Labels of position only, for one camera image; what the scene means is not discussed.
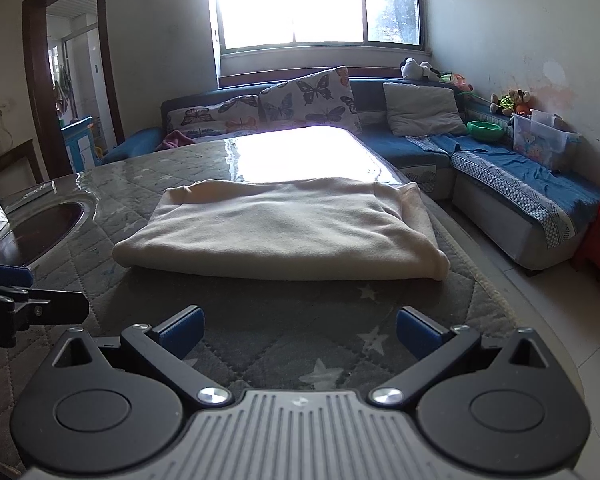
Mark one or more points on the brown plush toy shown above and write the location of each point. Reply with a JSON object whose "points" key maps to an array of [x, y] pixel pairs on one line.
{"points": [[510, 102]]}

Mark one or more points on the green bowl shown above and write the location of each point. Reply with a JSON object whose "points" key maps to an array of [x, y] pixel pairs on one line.
{"points": [[485, 131]]}

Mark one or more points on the butterfly print cushion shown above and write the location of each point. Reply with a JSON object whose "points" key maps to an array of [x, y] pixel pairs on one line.
{"points": [[310, 97], [212, 115]]}

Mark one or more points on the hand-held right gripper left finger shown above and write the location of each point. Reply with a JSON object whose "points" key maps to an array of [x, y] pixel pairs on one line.
{"points": [[182, 331]]}

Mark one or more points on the round black induction cooktop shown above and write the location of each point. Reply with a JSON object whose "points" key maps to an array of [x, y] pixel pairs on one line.
{"points": [[35, 232]]}

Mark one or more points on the clear plastic storage box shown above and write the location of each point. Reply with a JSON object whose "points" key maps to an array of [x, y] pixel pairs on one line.
{"points": [[542, 142]]}

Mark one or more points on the blue sofa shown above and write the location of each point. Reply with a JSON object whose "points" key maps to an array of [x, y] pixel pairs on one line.
{"points": [[485, 210]]}

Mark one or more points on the dark wooden cabinet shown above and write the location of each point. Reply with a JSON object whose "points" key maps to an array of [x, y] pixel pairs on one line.
{"points": [[10, 170]]}

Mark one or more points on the panda plush toy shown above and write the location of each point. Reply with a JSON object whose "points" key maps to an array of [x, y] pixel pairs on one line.
{"points": [[417, 70]]}

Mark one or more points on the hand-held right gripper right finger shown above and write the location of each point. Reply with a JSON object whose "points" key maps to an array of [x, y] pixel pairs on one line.
{"points": [[417, 332]]}

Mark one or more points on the magenta cloth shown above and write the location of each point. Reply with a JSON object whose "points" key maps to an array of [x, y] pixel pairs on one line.
{"points": [[176, 140]]}

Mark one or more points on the dark wooden door frame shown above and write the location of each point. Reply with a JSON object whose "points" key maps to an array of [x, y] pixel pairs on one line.
{"points": [[32, 85]]}

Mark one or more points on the blue cabinet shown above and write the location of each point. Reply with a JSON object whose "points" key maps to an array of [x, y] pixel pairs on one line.
{"points": [[80, 142]]}

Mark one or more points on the window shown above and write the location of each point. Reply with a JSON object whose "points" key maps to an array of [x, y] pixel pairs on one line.
{"points": [[305, 0]]}

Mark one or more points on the cream sweater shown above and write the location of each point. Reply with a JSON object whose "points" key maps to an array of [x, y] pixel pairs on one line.
{"points": [[280, 230]]}

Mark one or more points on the blue patterned sofa cover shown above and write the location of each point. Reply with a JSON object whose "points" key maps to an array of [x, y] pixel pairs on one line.
{"points": [[520, 180]]}

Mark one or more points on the hanging towel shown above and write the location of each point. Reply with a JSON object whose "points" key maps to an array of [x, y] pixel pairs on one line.
{"points": [[62, 87]]}

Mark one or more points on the white remote control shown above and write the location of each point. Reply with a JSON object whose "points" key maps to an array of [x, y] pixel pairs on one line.
{"points": [[35, 191]]}

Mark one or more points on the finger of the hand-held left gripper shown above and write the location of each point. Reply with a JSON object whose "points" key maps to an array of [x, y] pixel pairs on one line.
{"points": [[5, 275], [55, 308]]}

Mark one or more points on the grey pillow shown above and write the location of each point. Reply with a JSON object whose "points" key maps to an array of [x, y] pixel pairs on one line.
{"points": [[422, 110]]}

